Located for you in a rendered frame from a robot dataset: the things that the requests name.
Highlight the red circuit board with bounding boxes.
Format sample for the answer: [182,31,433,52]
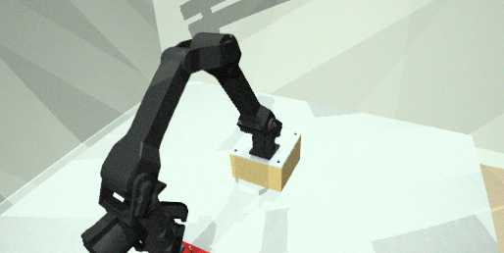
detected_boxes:
[179,241,210,253]

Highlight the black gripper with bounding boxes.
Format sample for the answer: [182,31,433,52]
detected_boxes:
[136,201,188,253]

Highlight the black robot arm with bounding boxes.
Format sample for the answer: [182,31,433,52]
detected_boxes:
[80,32,282,253]

